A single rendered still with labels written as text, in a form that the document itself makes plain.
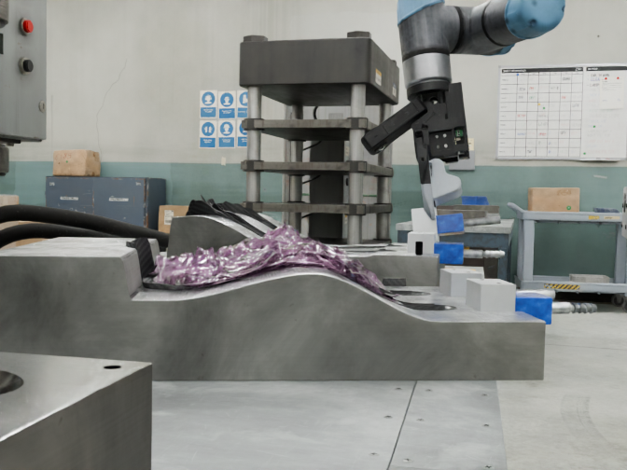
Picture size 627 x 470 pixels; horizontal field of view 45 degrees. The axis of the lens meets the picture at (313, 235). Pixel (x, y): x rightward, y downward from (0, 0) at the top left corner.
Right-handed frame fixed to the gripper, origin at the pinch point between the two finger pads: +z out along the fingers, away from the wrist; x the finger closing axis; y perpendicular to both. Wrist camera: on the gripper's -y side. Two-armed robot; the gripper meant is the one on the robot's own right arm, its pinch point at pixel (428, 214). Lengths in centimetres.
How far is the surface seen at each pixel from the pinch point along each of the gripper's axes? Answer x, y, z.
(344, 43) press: 359, -62, -165
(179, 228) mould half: -18.0, -33.8, 0.0
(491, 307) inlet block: -39.8, 7.2, 14.9
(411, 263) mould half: -17.2, -2.0, 8.3
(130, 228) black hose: 15, -57, -6
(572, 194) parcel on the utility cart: 571, 96, -75
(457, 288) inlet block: -29.8, 3.9, 12.5
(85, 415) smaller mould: -84, -12, 18
